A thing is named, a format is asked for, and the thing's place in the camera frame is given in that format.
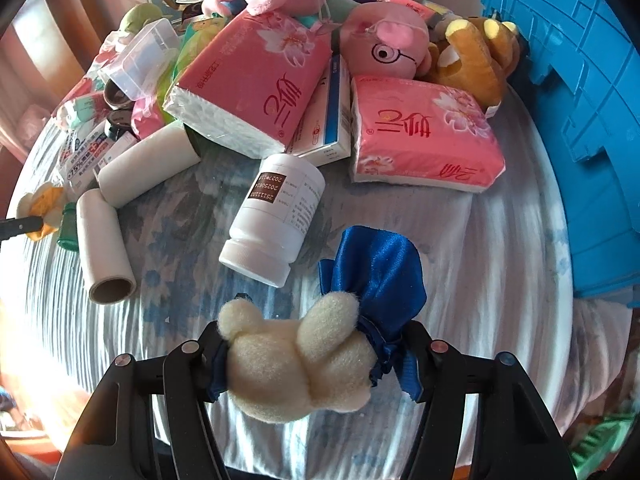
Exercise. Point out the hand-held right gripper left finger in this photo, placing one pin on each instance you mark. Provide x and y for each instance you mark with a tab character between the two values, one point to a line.
215	376

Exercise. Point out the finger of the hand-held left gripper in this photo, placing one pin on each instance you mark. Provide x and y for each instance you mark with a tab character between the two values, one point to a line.
20	227

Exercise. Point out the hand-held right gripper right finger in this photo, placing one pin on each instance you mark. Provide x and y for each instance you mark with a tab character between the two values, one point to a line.
407	376

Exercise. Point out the yellow white flower toy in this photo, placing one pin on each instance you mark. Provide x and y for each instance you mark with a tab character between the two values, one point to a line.
45	202

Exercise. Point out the cream plush bear blue dress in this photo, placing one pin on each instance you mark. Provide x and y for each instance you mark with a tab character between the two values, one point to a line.
300	360

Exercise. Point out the blue plastic crate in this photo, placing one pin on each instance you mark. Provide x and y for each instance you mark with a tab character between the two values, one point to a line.
575	85

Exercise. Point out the green bottle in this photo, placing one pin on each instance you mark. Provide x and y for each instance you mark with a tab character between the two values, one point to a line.
67	230

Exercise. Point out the narrow white lint roll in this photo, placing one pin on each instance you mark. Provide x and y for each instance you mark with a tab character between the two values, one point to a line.
102	250

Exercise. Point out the white red-label medicine box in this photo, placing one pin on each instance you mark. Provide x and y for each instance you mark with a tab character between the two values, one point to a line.
82	165

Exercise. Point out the pink green wipes pack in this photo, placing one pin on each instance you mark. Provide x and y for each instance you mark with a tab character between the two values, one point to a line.
80	110

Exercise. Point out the floral tablecloth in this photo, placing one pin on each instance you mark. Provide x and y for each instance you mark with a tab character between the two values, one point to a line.
475	260

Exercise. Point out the wide white lint roll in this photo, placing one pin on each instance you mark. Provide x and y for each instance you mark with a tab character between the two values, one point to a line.
145	165

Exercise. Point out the black round jar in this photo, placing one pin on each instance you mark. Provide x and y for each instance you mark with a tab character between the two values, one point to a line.
120	125

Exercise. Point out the brown round jar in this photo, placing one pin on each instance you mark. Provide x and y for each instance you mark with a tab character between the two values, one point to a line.
117	94

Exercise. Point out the white pill bottle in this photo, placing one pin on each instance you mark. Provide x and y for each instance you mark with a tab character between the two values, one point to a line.
275	220

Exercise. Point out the green striped cloth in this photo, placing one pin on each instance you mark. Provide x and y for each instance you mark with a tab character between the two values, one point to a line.
607	437

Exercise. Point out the clear plastic box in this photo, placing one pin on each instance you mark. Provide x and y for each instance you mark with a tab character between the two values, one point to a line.
140	55

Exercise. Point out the green plastic bag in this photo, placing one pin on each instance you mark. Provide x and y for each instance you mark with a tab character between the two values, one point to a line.
187	55

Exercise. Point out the pink tissue pack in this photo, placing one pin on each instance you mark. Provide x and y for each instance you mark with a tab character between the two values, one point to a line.
250	75
407	2
425	130

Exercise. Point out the white blue medicine box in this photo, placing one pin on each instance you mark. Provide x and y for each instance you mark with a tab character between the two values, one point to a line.
325	125

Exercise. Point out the brown bear plush toy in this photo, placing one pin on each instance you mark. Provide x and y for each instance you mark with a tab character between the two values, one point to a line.
475	70

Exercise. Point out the pink pig plush with glasses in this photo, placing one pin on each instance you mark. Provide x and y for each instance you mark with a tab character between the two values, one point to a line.
385	35

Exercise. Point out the wooden door frame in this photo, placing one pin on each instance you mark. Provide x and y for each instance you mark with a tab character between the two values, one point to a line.
85	5

